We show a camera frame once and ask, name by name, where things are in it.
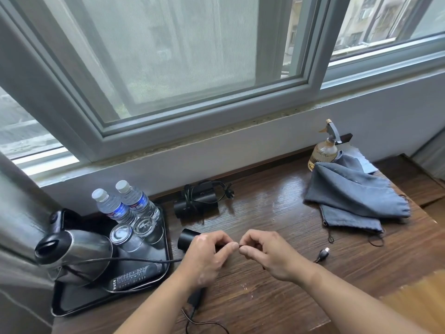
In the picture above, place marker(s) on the stainless steel electric kettle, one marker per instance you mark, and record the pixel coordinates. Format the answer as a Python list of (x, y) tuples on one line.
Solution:
[(76, 250)]

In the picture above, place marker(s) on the person's right hand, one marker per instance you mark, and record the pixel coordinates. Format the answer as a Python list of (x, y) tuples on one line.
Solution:
[(278, 260)]

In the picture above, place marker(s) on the person's left forearm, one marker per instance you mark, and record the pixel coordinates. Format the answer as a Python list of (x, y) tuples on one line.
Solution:
[(156, 309)]

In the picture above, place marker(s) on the light blue cleaning cloth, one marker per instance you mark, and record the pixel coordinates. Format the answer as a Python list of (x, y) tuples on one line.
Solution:
[(363, 163)]

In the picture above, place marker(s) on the black serving tray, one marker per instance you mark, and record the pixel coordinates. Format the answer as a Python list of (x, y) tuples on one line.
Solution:
[(87, 297)]

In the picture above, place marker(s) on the black remote control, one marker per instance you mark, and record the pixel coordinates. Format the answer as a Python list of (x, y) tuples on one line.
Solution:
[(137, 276)]

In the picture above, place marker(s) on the person's left hand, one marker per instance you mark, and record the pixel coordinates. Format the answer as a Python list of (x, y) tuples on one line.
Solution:
[(201, 260)]

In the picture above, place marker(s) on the clear water bottle blue label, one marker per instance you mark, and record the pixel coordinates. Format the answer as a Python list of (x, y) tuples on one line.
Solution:
[(139, 201), (113, 208)]

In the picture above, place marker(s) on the amber glass spray bottle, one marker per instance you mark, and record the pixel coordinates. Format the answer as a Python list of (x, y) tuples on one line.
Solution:
[(323, 154)]

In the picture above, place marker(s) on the person's right thumb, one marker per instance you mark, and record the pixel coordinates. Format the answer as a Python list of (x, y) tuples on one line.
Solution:
[(252, 252)]

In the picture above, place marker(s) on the grey curtain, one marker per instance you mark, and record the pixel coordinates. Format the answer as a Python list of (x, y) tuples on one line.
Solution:
[(21, 246)]

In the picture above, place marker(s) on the clear drinking glass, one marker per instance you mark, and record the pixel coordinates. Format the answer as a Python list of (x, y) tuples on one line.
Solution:
[(147, 229), (125, 238)]

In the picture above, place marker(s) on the person's left thumb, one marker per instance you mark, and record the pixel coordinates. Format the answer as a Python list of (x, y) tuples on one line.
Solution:
[(226, 252)]

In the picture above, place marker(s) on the small black block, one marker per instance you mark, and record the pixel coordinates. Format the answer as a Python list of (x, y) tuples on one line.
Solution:
[(347, 138)]

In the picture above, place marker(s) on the grey window frame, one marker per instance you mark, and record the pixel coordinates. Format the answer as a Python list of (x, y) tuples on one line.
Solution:
[(194, 114)]

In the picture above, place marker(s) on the black hair dryer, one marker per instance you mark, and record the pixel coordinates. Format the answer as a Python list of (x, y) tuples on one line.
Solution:
[(186, 238)]

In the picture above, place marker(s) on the person's right forearm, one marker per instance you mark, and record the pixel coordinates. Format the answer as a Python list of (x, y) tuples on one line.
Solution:
[(347, 302)]

